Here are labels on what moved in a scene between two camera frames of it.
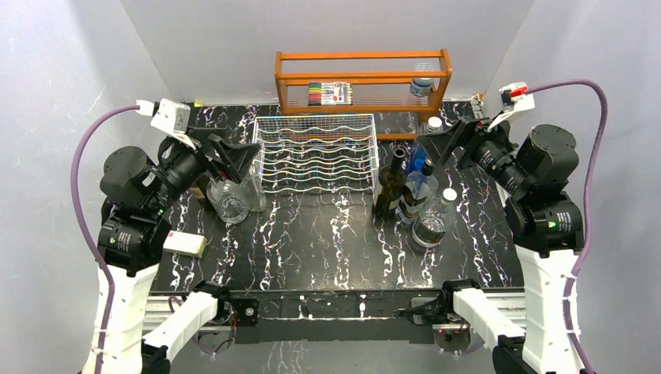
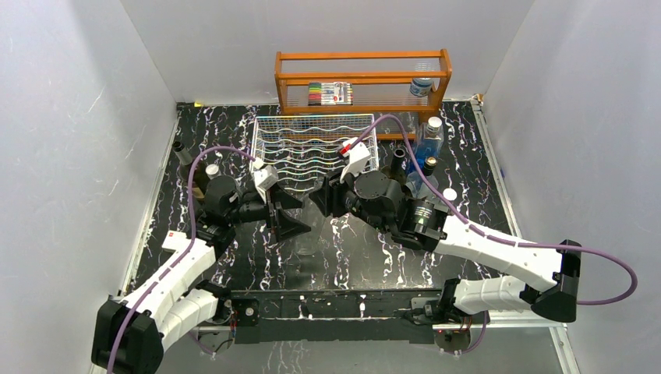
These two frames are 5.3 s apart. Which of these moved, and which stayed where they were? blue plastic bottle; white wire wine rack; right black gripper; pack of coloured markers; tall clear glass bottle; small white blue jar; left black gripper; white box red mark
Moved: left black gripper; right black gripper; tall clear glass bottle
Stayed: white box red mark; white wire wine rack; small white blue jar; pack of coloured markers; blue plastic bottle
